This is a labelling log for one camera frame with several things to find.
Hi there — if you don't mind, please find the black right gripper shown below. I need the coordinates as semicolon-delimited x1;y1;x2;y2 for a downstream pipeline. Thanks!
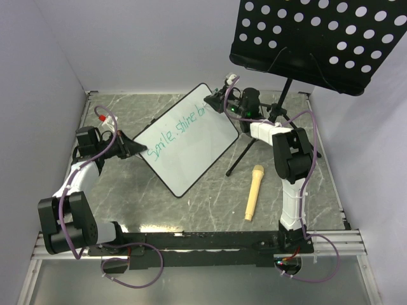
203;86;246;118

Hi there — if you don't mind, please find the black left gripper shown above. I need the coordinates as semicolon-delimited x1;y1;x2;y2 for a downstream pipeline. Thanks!
95;130;146;160

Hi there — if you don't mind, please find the white whiteboard with black frame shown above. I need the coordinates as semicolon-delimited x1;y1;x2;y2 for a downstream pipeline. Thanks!
134;83;239;198

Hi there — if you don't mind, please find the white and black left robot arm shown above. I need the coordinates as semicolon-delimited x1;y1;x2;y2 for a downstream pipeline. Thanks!
38;126;147;257

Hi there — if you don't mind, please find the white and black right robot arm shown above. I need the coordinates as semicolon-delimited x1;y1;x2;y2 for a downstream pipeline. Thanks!
203;85;316;253

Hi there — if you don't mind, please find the beige microphone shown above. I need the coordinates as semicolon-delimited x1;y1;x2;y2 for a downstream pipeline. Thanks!
244;165;265;221

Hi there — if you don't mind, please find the black perforated music stand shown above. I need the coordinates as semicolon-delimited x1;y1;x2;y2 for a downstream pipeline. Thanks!
230;1;406;167

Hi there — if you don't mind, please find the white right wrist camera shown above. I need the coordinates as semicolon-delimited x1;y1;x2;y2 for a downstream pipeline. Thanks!
223;73;240;90

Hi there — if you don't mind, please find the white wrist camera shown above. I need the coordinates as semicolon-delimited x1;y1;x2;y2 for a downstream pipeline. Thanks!
223;73;240;90
99;115;118;132

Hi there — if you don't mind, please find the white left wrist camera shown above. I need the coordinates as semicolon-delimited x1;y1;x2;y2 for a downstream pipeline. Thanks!
99;115;118;132

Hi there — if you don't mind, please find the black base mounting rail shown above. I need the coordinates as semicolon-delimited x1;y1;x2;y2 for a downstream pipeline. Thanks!
88;231;314;270

